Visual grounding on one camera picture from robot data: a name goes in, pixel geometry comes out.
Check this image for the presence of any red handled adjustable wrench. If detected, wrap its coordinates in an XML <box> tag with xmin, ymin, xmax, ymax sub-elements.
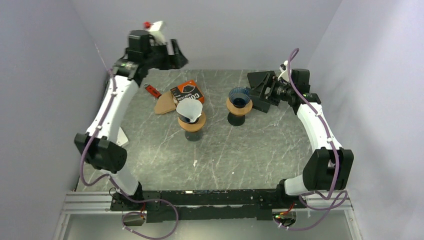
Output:
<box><xmin>143</xmin><ymin>83</ymin><xmax>162</xmax><ymax>99</ymax></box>

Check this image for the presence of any white paper coffee filter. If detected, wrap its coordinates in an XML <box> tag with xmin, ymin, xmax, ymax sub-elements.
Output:
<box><xmin>176</xmin><ymin>98</ymin><xmax>203</xmax><ymax>124</ymax></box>

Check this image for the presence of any red and black cup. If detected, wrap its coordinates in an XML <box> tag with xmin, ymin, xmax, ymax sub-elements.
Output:
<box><xmin>227</xmin><ymin>112</ymin><xmax>246</xmax><ymax>127</ymax></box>

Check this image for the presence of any orange coffee filter box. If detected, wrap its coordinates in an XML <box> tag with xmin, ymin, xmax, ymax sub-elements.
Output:
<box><xmin>170</xmin><ymin>79</ymin><xmax>205</xmax><ymax>105</ymax></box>

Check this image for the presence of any blue ribbed dripper cone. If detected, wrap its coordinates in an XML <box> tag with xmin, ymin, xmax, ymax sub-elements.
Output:
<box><xmin>228</xmin><ymin>87</ymin><xmax>251</xmax><ymax>109</ymax></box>

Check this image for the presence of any white square box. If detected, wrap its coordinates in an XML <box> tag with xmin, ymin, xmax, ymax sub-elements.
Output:
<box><xmin>116</xmin><ymin>127</ymin><xmax>129</xmax><ymax>147</ymax></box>

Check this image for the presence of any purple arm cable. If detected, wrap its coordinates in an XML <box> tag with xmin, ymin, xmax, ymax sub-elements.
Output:
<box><xmin>273</xmin><ymin>47</ymin><xmax>349</xmax><ymax>232</ymax></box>
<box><xmin>79</xmin><ymin>68</ymin><xmax>180</xmax><ymax>240</ymax></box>

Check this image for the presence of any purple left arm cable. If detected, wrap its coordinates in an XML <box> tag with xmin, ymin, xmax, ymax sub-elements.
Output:
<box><xmin>79</xmin><ymin>68</ymin><xmax>180</xmax><ymax>240</ymax></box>

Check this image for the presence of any wooden dripper ring holder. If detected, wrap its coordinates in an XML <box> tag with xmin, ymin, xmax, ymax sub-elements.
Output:
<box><xmin>177</xmin><ymin>111</ymin><xmax>207</xmax><ymax>132</ymax></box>

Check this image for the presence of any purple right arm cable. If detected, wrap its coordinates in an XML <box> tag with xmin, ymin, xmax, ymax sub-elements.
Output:
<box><xmin>273</xmin><ymin>47</ymin><xmax>349</xmax><ymax>232</ymax></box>

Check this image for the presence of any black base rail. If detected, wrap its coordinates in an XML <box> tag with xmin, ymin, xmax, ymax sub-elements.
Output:
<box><xmin>110</xmin><ymin>188</ymin><xmax>304</xmax><ymax>223</ymax></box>

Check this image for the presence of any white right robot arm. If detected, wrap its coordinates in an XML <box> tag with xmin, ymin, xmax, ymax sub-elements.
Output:
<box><xmin>247</xmin><ymin>68</ymin><xmax>354</xmax><ymax>208</ymax></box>

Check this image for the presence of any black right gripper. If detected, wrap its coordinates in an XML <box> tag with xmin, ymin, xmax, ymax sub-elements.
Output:
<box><xmin>248</xmin><ymin>73</ymin><xmax>295</xmax><ymax>107</ymax></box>

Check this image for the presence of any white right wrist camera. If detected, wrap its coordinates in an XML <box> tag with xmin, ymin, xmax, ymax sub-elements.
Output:
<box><xmin>277</xmin><ymin>60</ymin><xmax>290</xmax><ymax>83</ymax></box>

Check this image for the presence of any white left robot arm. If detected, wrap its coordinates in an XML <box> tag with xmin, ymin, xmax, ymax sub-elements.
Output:
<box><xmin>74</xmin><ymin>30</ymin><xmax>189</xmax><ymax>210</ymax></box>

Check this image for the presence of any brown paper filter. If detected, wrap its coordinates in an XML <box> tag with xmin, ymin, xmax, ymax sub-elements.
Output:
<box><xmin>154</xmin><ymin>91</ymin><xmax>177</xmax><ymax>115</ymax></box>

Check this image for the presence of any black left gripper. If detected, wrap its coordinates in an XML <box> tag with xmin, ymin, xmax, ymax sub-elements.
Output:
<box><xmin>144</xmin><ymin>39</ymin><xmax>189</xmax><ymax>71</ymax></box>

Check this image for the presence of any glass carafe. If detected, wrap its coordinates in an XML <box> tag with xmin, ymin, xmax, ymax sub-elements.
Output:
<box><xmin>184</xmin><ymin>130</ymin><xmax>203</xmax><ymax>142</ymax></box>

